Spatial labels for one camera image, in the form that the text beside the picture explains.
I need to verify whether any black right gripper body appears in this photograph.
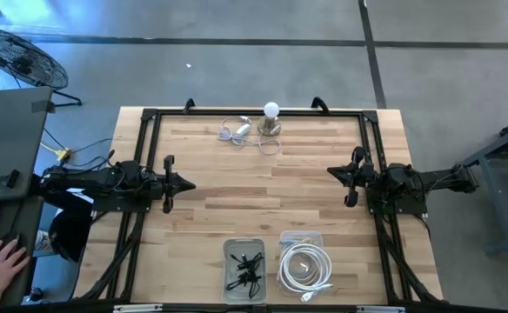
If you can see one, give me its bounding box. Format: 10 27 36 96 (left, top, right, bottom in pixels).
344 146 375 209

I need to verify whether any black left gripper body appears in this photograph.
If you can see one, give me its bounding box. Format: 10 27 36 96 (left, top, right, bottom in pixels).
149 155 177 214

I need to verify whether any clear plastic bin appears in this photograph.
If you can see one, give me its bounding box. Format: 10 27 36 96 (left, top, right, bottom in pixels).
277 230 324 296

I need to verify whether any white USB cable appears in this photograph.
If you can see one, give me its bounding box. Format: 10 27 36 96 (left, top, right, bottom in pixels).
277 242 334 304

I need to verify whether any white bulb lamp, metal base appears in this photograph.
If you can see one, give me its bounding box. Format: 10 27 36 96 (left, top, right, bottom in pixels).
257 101 283 137

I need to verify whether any yellow power plug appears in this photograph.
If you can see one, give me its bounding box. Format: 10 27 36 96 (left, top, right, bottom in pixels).
40 141 73 163

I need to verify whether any grey plastic bin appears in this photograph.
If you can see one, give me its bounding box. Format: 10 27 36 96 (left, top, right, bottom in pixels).
222 237 267 304

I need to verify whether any black round stool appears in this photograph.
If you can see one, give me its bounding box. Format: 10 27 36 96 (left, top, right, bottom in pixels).
47 208 92 264

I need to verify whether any grey metal cart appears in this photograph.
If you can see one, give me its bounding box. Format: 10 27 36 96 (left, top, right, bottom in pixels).
455 110 508 256

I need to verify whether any white printed packet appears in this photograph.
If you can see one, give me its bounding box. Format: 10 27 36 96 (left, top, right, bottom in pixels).
34 229 55 257

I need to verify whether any grey desk top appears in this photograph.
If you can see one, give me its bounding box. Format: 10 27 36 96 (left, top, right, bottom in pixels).
0 85 54 204
0 195 46 308

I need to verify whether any grey tape piece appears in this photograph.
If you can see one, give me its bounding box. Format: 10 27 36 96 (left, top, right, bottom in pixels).
30 99 57 115

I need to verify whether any black clip on desk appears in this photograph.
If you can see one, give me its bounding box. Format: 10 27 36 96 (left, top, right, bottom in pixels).
0 169 21 189

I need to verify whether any black floor fan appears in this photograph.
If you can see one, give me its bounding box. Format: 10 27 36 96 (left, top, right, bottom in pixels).
0 28 84 108

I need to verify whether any black bag with strap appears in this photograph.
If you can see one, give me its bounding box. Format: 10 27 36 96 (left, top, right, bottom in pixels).
69 96 446 313

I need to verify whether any white lamp cable with switch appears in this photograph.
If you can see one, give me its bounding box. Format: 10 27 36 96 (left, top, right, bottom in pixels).
217 115 282 157

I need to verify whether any white metal bracket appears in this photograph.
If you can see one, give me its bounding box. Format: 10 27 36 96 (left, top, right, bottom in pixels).
112 303 164 313
356 305 406 313

